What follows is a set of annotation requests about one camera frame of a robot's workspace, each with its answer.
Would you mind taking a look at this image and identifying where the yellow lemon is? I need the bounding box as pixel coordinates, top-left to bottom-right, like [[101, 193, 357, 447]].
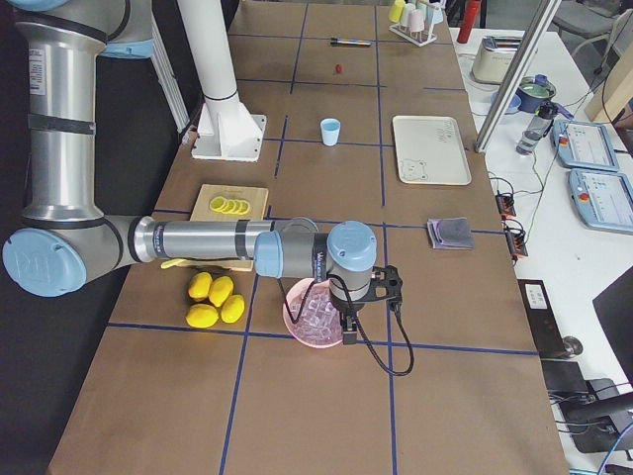
[[208, 276, 234, 307], [185, 303, 220, 329], [221, 294, 246, 324], [188, 271, 213, 302]]

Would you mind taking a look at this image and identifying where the blue saucepan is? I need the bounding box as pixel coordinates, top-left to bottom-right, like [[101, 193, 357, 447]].
[[516, 74, 557, 113]]

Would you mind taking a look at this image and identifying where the clear water bottle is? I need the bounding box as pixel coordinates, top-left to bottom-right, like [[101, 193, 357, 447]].
[[515, 101, 558, 155]]

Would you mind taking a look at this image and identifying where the white cup rack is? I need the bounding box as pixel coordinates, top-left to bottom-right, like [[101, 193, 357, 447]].
[[388, 0, 445, 47]]

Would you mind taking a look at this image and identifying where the aluminium frame post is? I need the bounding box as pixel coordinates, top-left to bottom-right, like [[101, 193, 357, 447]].
[[474, 0, 562, 152]]

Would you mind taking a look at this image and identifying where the lemon slices row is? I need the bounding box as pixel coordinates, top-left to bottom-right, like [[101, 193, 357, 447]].
[[209, 195, 251, 216]]

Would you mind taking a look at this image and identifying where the red bottle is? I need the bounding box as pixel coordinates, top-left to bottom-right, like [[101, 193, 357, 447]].
[[457, 0, 482, 44]]

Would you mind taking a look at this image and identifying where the blue bowl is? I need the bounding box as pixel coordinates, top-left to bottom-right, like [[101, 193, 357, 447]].
[[491, 91, 521, 115]]

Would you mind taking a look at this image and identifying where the grey folded cloth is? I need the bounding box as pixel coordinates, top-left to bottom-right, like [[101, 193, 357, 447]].
[[427, 217, 475, 249]]

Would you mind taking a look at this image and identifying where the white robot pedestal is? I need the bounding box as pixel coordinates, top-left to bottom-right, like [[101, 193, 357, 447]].
[[178, 0, 267, 162]]

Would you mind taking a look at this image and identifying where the cream bear tray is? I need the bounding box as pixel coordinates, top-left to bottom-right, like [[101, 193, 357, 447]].
[[392, 115, 472, 186]]

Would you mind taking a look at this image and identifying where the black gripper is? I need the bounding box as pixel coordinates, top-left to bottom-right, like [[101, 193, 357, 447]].
[[340, 265, 403, 345]]

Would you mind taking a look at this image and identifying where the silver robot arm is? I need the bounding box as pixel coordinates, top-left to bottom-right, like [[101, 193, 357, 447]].
[[1, 2, 396, 356]]

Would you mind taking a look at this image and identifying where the cream toaster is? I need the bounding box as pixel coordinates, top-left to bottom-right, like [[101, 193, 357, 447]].
[[472, 36, 521, 85]]

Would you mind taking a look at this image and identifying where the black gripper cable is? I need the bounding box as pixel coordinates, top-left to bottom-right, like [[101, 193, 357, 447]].
[[276, 276, 415, 379]]

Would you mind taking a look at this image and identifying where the yellow cup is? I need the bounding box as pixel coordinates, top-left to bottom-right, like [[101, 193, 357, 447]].
[[388, 0, 407, 24]]

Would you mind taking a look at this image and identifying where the bamboo cutting board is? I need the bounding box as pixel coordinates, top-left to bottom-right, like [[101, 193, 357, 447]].
[[175, 184, 268, 272]]

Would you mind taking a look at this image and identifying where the blue teach pendant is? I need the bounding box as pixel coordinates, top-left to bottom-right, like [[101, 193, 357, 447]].
[[552, 119, 619, 172], [568, 168, 632, 234]]

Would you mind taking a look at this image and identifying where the yellow plastic knife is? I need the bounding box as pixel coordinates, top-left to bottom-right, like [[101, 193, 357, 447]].
[[160, 258, 186, 269]]

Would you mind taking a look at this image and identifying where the pink bowl of ice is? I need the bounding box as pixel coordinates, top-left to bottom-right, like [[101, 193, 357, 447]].
[[282, 278, 342, 348]]

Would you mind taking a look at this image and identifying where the light blue plastic cup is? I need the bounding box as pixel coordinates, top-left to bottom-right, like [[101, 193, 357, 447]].
[[319, 118, 341, 146]]

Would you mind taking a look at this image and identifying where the pink cup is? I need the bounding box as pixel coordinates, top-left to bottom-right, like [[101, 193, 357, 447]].
[[402, 9, 426, 34]]

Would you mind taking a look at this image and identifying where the steel muddler black tip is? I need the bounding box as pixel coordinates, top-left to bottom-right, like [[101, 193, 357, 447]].
[[329, 38, 372, 48]]

